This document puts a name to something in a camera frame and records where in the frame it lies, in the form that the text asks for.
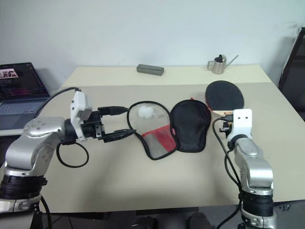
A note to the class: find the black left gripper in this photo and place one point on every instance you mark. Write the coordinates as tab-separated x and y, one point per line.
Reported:
94	120

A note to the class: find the black paddle case red mesh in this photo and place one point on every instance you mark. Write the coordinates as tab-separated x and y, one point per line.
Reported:
190	128

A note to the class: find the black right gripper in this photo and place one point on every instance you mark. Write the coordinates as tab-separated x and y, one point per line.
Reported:
225	130

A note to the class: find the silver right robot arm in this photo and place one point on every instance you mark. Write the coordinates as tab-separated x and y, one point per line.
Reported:
250	162

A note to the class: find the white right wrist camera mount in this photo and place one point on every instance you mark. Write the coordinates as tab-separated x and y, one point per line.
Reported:
241	124

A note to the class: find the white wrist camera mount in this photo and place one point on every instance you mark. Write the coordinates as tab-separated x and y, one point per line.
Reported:
241	124
79	107

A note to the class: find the grey rectangular box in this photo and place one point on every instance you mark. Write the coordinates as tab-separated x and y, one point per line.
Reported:
150	69

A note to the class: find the white side desk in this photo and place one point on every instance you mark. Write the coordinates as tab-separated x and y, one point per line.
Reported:
10	132

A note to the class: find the silver metal watering can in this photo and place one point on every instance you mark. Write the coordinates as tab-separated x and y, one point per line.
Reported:
219	65

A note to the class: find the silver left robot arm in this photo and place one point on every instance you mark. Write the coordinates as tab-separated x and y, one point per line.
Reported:
35	128

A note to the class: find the black red table tennis paddle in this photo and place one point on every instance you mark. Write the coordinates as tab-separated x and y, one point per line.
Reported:
224	95

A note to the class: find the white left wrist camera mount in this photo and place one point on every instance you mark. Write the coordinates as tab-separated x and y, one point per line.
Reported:
79	107

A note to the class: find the black furniture frame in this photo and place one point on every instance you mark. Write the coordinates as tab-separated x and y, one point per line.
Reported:
294	64

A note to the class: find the open laptop computer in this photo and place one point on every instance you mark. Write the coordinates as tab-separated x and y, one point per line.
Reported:
21	90

